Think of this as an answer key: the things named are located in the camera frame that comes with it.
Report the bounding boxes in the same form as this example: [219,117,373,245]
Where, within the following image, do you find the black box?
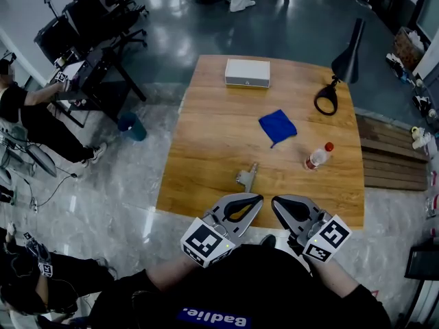
[404,241,439,281]

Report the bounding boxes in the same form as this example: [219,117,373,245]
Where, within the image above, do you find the person's right forearm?
[310,256,365,300]

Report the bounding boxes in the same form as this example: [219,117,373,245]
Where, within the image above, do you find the dark wooden slatted platform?
[354,113,430,193]

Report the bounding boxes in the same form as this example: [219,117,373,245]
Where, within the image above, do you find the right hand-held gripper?
[271,193,354,264]

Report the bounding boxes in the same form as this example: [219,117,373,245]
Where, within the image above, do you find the black office desk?
[47,45,148,129]

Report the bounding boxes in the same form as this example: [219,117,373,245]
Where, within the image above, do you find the white rectangular box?
[224,58,271,89]

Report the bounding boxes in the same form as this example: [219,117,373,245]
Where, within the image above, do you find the person's left forearm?
[146,252,204,293]

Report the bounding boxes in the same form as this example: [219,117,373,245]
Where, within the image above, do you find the wooden table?
[156,54,366,231]

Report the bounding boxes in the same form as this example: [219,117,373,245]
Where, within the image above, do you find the clear bottle with red cap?
[303,141,335,172]

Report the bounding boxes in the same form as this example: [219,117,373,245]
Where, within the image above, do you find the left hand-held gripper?
[180,193,265,269]

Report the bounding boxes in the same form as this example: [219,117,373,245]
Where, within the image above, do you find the blue cloth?
[258,108,298,149]

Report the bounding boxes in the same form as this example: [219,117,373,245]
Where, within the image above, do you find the brown woven basket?
[392,26,427,72]

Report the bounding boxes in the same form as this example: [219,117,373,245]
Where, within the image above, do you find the grey metal clamp tool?
[235,162,260,194]

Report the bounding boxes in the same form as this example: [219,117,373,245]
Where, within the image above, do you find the teal waste bin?
[117,111,148,143]

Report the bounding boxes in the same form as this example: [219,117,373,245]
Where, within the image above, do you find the person's black shirt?
[89,243,392,329]

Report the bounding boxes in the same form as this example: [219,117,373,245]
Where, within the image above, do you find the black desk lamp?
[313,18,367,117]

